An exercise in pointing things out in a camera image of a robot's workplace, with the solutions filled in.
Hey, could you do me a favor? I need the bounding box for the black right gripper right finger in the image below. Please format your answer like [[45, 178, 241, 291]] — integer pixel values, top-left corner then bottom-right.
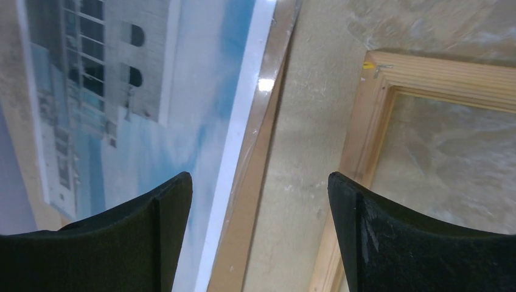
[[328, 172, 515, 291]]

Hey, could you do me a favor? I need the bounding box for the yellow wooden picture frame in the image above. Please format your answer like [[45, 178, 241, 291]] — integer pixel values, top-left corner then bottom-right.
[[310, 51, 515, 291]]

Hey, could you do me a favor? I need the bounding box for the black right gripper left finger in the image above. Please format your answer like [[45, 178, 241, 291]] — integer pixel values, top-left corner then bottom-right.
[[1, 172, 192, 291]]

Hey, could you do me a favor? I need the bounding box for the building and sky photo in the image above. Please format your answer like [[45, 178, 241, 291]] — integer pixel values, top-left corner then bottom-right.
[[16, 1, 277, 291]]

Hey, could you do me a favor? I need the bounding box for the brown backing board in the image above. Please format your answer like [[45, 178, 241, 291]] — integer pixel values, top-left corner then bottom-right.
[[195, 1, 302, 291]]

